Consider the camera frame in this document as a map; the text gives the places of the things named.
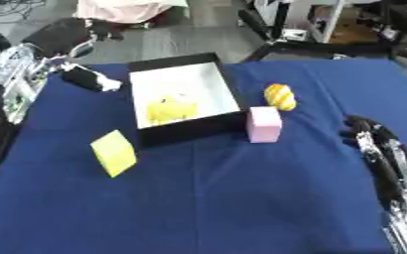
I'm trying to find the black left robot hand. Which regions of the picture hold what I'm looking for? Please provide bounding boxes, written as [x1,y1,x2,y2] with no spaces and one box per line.
[21,17,126,93]

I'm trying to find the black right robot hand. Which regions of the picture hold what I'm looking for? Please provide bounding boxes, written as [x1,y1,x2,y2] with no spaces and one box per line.
[337,114,407,213]

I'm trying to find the black box with white inside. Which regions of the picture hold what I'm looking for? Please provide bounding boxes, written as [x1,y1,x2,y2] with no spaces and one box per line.
[125,52,251,148]

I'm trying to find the pale pink fabric bundle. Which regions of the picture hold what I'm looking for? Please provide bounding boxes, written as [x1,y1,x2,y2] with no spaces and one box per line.
[72,0,192,25]

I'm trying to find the yellow orange toy fruit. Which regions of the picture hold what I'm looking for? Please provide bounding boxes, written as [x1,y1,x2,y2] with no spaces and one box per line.
[262,82,300,112]

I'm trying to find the pink block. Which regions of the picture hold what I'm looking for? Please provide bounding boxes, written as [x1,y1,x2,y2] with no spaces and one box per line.
[245,105,284,144]

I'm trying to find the yellow block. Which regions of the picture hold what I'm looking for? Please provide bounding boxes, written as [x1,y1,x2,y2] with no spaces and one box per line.
[88,129,140,179]

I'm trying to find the yellow soft toy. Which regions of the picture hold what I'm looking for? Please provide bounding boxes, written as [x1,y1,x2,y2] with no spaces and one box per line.
[146,94,201,125]

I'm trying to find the black cables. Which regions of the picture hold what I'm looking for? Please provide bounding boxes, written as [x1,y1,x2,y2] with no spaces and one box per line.
[0,0,48,22]

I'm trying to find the black metal stand frame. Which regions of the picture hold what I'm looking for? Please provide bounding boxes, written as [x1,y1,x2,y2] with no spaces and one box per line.
[236,0,407,77]

